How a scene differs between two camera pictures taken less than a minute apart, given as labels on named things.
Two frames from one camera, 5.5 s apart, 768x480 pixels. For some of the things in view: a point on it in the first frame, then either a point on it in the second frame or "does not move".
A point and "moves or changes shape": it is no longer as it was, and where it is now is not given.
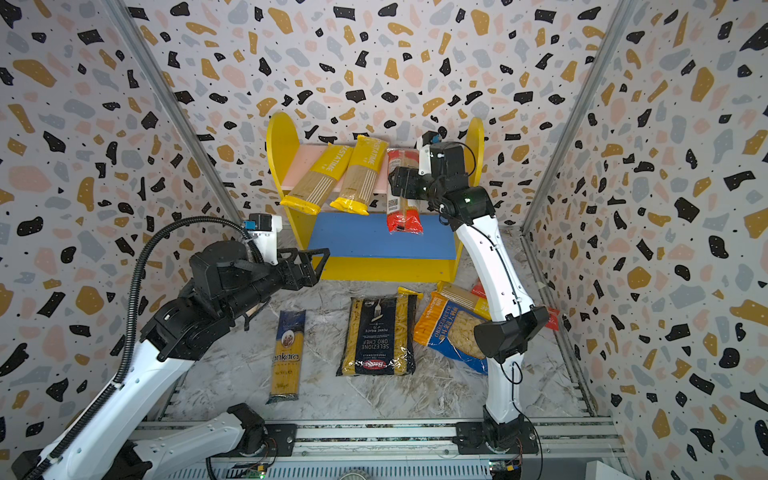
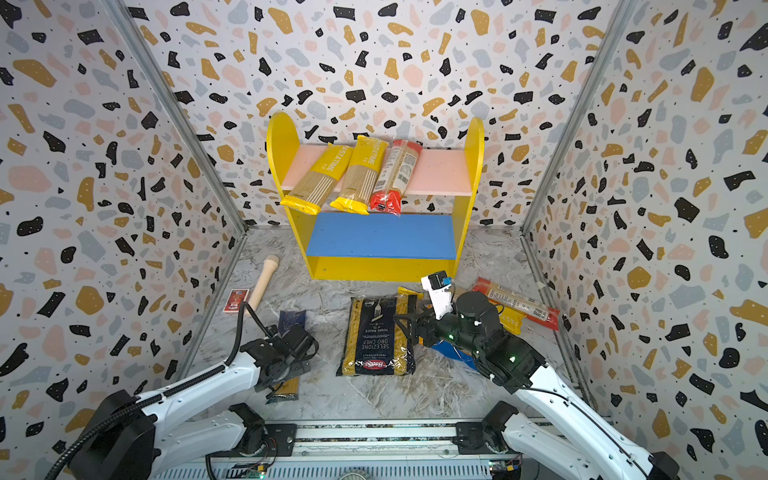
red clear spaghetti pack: [404, 215] moves or changes shape
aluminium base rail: [430, 449] does not move
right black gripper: [411, 182] → [424, 327]
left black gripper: [310, 276] → [301, 366]
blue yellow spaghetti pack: [288, 356] does not move
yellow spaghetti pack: [368, 156] does not move
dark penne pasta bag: [380, 336] does not move
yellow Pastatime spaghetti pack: [309, 195] does not move
